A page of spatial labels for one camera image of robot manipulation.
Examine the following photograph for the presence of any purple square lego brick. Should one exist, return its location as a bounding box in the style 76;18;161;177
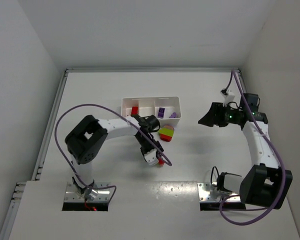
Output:
157;107;166;119

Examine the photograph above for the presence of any red green purple lego stack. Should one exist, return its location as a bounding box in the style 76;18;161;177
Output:
158;125;175;142

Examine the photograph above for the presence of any red rounded lego brick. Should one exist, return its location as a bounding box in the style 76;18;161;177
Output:
130;106;139;115

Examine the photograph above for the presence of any purple flower lego brick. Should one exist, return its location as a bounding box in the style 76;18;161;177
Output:
169;112;177;119

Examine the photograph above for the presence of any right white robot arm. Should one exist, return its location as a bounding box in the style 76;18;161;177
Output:
198;93;293;210

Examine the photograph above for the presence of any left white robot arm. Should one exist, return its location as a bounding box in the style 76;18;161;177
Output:
65;114;164;192

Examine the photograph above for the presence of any white three-compartment container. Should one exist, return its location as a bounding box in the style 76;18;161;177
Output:
121;96;182;127

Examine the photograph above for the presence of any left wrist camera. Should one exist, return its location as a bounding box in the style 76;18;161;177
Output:
143;149;159;167

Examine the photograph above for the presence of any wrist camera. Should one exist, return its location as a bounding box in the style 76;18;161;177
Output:
220;88;235;107
143;149;159;167

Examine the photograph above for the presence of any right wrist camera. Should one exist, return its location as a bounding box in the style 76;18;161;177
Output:
220;88;235;107

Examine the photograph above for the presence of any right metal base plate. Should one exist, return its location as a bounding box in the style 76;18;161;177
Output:
197;182;241;204

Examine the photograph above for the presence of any metal base plate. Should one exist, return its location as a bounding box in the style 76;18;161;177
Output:
63;182;111;205
197;182;241;204

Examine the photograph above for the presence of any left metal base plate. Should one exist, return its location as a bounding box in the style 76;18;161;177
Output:
63;182;111;205

